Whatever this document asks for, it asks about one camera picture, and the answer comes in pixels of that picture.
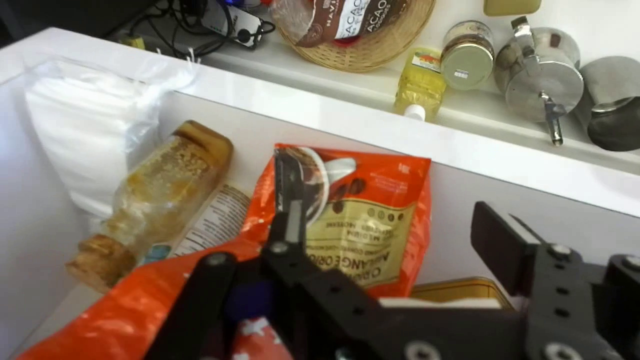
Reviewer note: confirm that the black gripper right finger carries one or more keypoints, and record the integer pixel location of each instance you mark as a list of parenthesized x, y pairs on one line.
[(513, 255)]

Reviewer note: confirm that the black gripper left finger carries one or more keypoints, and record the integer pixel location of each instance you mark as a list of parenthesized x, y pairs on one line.
[(293, 199)]

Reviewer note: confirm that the orange snack packet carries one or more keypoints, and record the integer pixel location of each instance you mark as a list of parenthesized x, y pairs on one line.
[(369, 215)]

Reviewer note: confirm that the silver metal kettle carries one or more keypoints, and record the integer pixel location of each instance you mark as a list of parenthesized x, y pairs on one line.
[(539, 75)]

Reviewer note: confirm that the small yellow bottle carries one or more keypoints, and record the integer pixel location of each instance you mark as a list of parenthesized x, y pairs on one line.
[(421, 84)]

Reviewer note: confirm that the glass jar silver lid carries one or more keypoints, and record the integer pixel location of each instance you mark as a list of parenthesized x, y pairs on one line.
[(468, 55)]

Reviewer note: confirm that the woven wicker basket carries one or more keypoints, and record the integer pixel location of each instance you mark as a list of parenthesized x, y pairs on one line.
[(351, 34)]

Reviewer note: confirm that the clear plastic bag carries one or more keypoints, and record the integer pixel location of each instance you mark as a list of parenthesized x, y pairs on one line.
[(96, 125)]

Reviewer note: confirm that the white wall shelf unit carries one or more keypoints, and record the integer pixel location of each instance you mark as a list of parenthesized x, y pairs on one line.
[(566, 201)]

